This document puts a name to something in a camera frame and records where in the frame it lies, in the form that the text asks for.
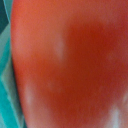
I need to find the red toy tomato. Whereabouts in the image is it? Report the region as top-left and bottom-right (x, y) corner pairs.
(11, 0), (128, 128)

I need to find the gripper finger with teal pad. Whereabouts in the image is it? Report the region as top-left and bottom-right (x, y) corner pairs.
(0, 0), (27, 128)

